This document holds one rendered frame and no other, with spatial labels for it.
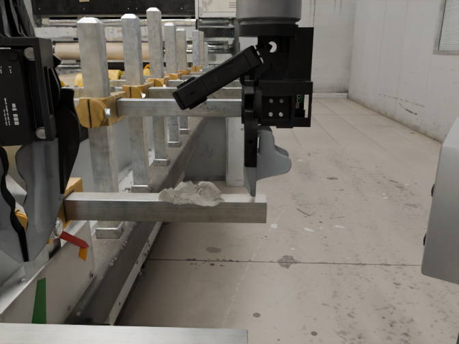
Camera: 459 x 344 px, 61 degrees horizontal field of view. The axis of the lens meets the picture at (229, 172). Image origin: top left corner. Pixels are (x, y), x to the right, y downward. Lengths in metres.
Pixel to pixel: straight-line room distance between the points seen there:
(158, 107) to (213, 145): 2.48
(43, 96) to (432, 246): 0.25
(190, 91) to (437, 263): 0.32
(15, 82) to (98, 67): 0.51
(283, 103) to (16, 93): 0.32
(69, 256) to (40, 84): 0.40
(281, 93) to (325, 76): 9.02
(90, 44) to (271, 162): 0.39
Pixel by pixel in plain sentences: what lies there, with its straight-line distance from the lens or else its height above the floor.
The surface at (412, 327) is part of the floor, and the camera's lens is 1.83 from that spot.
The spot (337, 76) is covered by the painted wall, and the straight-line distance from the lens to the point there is 9.52.
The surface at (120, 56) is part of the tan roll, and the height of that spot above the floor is 1.01.
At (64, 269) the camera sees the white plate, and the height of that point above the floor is 0.77.
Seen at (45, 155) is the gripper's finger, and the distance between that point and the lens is 0.29.
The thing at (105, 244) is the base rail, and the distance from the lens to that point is 0.79.
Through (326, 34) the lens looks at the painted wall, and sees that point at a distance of 9.45.
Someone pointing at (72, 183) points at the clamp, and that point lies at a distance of 0.59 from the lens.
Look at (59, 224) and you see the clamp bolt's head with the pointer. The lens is 0.51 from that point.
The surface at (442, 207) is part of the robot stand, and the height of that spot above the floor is 0.96.
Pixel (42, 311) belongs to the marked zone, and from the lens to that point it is 0.54.
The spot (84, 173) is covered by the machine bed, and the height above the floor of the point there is 0.71.
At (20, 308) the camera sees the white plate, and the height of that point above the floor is 0.78.
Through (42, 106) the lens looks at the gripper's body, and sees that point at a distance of 0.22.
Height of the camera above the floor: 1.05
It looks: 17 degrees down
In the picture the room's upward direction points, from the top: straight up
